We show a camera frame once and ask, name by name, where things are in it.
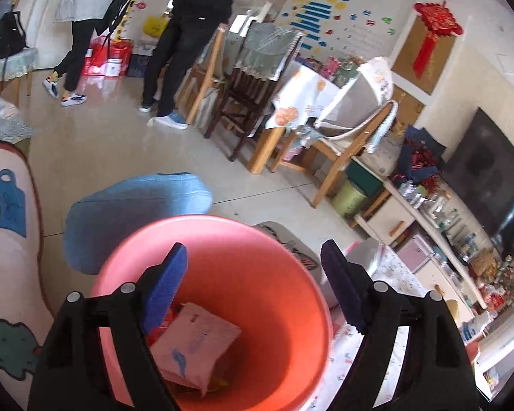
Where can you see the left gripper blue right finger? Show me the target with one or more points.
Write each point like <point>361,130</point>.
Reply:
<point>350,284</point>

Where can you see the cat print cushion stool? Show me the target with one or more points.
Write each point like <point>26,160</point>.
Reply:
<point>295,246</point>

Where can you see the cream tv cabinet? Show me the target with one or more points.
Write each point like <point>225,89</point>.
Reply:
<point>390,216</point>

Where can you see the dark wooden chair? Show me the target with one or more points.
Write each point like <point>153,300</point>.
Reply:
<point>263,58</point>

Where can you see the cartoon print sofa cushion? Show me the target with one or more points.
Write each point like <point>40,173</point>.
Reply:
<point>25,319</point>

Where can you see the pink plastic trash bucket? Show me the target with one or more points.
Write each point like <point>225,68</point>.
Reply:
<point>244,276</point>

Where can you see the black flat television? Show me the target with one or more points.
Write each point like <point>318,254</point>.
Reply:
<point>481,173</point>

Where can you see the pink storage box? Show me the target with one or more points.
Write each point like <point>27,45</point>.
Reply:
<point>415,253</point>

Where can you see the red flower bouquet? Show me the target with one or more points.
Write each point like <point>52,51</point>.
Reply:
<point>420,160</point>

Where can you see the cherry print tablecloth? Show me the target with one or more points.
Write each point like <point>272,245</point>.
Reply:
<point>365,372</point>

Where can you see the red snack wrapper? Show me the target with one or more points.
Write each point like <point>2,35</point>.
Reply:
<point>157,332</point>

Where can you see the pink packet in bucket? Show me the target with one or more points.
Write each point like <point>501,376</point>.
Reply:
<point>190,347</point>

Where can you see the blue round stool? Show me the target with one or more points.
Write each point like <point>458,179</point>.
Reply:
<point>97,224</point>

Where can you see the red chinese knot ornament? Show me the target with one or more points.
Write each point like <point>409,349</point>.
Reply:
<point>439,21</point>

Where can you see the dining table with orange cloth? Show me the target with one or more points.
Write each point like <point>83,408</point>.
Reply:
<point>302,94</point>

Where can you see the red gift bag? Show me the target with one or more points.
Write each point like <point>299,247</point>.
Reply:
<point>107,58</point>

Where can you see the black backpack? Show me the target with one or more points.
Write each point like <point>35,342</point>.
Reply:
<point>12,35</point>

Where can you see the light wooden chair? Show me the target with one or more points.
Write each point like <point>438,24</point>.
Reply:
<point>338,149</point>

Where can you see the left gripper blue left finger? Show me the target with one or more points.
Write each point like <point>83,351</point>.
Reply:
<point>159,284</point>

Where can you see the person in black clothes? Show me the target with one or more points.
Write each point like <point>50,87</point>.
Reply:
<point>190,28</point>

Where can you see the green waste bin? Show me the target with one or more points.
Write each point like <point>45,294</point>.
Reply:
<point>349,199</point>

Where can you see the person in grey jacket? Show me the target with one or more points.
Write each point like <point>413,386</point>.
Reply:
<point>85,16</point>

